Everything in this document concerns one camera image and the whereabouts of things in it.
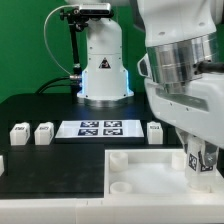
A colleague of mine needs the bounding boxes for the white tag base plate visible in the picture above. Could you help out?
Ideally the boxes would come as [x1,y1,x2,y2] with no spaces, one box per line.
[55,120,144,139]

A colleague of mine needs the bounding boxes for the black camera stand pole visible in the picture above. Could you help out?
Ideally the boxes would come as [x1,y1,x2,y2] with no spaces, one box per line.
[60,9,87,96]

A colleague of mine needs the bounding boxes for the black camera on stand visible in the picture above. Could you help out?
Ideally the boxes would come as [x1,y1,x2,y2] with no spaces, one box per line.
[79,3,111,17]

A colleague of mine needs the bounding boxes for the black base cables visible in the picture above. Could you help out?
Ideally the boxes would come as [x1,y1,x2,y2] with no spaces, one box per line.
[35,75,83,95]

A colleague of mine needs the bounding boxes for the white square tabletop part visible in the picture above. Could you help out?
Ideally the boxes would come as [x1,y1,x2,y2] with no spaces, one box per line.
[104,149,224,198]

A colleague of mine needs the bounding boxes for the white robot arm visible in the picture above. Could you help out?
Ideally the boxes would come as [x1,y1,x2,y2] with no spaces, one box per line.
[65,0,224,167]

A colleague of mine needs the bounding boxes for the white block left edge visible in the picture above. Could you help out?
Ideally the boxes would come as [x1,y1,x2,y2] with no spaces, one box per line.
[0,155,4,176]

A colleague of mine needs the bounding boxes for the white obstacle fence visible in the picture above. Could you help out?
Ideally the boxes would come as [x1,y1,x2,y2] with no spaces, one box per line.
[0,193,224,224]

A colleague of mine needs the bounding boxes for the grey camera cable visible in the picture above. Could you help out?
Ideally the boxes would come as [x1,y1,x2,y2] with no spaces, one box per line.
[43,4,80,77]

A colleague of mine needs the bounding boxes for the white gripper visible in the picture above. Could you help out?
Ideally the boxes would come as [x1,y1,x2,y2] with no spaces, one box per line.
[137,55,224,167]

